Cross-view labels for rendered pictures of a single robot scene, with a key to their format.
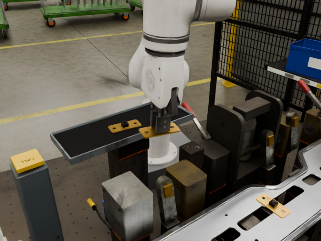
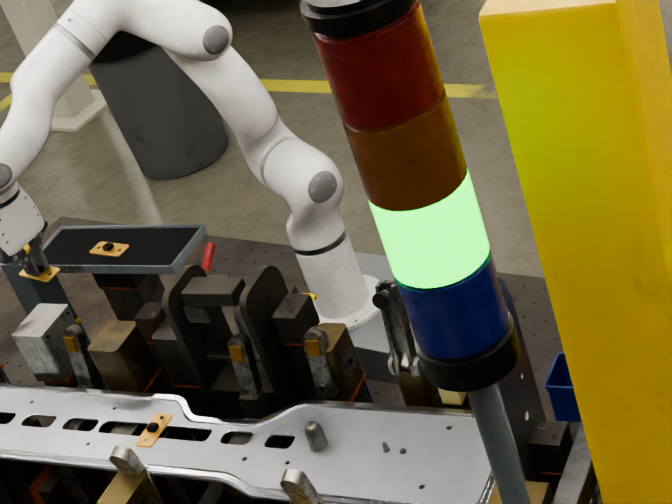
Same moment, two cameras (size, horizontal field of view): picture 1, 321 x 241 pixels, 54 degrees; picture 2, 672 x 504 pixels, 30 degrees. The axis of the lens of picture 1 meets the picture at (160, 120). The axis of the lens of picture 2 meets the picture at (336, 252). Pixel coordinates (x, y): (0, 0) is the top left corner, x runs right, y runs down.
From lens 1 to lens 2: 230 cm
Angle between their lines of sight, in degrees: 60
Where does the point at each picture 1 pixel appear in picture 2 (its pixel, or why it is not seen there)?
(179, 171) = (110, 331)
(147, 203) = (37, 343)
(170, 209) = (80, 367)
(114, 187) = (36, 313)
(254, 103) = (213, 286)
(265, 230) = (107, 442)
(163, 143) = (322, 294)
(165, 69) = not seen: outside the picture
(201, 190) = (113, 365)
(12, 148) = (503, 175)
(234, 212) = (123, 410)
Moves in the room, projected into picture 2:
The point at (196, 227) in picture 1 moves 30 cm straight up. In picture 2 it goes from (82, 400) to (15, 276)
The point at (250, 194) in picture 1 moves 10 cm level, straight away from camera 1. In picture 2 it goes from (163, 406) to (214, 388)
